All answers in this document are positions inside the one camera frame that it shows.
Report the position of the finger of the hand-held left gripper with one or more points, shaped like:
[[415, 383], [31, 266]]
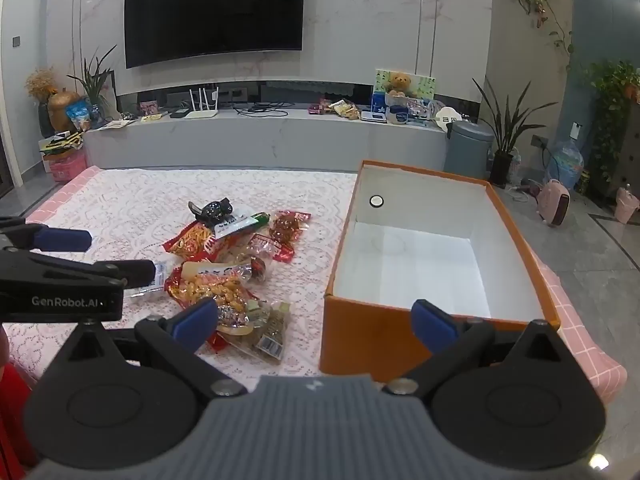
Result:
[[60, 240], [125, 272]]

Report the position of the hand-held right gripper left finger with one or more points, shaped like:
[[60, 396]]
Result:
[[199, 319]]

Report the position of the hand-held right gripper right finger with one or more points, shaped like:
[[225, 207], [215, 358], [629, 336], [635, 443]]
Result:
[[431, 322]]

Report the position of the red fries snack packet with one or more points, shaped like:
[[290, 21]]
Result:
[[192, 241]]

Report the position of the clear brown pastry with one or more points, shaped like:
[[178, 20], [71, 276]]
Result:
[[256, 267]]

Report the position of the orange cardboard box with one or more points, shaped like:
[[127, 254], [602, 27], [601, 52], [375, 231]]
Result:
[[350, 330]]

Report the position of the pile of snacks on cabinet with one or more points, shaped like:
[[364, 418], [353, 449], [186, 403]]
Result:
[[342, 107]]

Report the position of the clear white snack packet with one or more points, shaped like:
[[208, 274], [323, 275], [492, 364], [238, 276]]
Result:
[[150, 293]]

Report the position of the red peanut snack packet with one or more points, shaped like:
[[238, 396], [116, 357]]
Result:
[[215, 287]]

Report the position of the purple white candy packet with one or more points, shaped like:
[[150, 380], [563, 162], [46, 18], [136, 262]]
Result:
[[240, 317]]

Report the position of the white lace tablecloth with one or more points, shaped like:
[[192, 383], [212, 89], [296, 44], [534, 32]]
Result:
[[125, 200]]

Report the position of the pink storage box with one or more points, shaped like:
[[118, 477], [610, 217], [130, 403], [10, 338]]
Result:
[[67, 166]]

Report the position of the olive snack packet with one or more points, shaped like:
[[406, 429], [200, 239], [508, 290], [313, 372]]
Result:
[[272, 332]]

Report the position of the red white snack packet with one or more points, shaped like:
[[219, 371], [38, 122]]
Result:
[[265, 249]]

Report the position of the green white sausage packet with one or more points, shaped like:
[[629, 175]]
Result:
[[240, 224]]

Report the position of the black snack packet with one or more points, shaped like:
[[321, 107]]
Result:
[[212, 210]]

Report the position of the red clear meat packet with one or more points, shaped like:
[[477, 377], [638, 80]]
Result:
[[289, 225]]

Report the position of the red cloth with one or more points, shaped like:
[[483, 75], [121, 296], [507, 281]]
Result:
[[10, 425]]

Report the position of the gold vase with dried flowers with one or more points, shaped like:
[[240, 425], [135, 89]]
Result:
[[60, 105]]

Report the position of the pink checked cloth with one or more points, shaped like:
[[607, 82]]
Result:
[[580, 330]]

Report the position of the orchid plant in pot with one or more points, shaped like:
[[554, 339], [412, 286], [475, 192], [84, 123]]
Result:
[[95, 85]]

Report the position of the pink space heater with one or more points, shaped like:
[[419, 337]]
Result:
[[555, 202]]

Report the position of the grey pedal bin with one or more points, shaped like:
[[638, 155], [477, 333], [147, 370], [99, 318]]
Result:
[[467, 147]]

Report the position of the white router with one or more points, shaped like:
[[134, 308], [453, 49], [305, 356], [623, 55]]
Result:
[[202, 107]]

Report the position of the white television cabinet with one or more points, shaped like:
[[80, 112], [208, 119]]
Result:
[[275, 135]]

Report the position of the green plant in black pot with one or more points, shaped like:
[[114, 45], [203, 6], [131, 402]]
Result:
[[500, 130]]

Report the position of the blue round tin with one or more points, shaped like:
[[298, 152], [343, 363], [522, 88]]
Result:
[[400, 116]]

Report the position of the white kitchen scale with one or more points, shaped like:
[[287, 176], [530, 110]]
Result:
[[374, 116]]

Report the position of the blue tissue box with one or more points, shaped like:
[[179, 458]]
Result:
[[385, 102]]

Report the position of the pink bucket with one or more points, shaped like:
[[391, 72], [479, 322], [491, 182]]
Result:
[[627, 205]]

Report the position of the brown teddy bear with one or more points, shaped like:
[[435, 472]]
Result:
[[398, 84]]

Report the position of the black television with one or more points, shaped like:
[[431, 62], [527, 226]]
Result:
[[215, 10]]

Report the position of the leafy plant on shelf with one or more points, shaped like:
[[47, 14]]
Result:
[[615, 110]]

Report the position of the hanging vine plant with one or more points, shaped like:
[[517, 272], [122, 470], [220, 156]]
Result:
[[540, 10]]

